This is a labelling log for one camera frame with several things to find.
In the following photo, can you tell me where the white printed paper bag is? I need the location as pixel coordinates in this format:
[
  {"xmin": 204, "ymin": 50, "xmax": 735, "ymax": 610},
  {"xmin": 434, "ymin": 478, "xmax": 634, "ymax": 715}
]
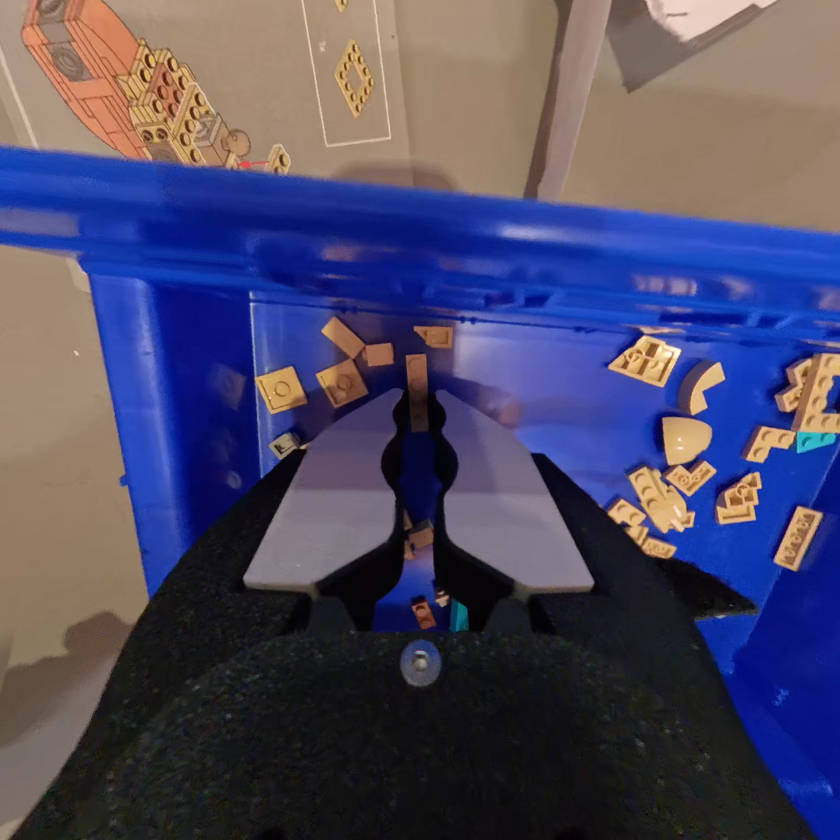
[{"xmin": 605, "ymin": 0, "xmax": 785, "ymax": 93}]

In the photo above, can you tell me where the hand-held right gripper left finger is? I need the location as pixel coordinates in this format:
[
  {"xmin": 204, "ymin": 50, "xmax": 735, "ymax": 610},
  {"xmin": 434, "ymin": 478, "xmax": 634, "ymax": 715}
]
[{"xmin": 241, "ymin": 387, "xmax": 406, "ymax": 601}]

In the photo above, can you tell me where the grey instruction booklet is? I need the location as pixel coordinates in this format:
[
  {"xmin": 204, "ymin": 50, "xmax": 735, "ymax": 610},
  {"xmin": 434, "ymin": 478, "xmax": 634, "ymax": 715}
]
[{"xmin": 0, "ymin": 0, "xmax": 614, "ymax": 201}]

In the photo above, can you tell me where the blue plastic bin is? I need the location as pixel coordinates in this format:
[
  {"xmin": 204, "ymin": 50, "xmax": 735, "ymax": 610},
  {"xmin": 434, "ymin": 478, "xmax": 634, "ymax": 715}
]
[{"xmin": 0, "ymin": 144, "xmax": 840, "ymax": 840}]

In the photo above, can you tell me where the long tan brick plate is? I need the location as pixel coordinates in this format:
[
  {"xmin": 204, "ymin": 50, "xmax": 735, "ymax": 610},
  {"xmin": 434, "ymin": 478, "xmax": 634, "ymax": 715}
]
[{"xmin": 405, "ymin": 354, "xmax": 429, "ymax": 434}]

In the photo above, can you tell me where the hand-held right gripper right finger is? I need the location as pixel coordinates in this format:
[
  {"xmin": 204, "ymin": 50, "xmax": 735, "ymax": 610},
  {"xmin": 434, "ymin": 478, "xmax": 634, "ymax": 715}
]
[{"xmin": 433, "ymin": 388, "xmax": 596, "ymax": 601}]

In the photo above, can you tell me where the pile of tan brick pieces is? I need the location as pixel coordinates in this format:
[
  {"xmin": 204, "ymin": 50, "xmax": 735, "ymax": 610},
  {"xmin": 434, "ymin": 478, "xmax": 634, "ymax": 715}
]
[{"xmin": 255, "ymin": 317, "xmax": 840, "ymax": 631}]

